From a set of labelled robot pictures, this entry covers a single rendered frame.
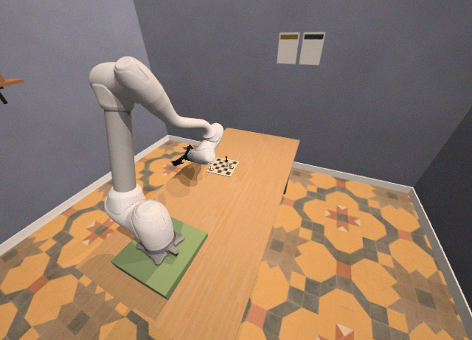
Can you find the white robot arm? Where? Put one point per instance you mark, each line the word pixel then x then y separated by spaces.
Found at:
pixel 117 94

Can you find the black and white chessboard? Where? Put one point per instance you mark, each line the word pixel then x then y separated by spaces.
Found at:
pixel 219 167

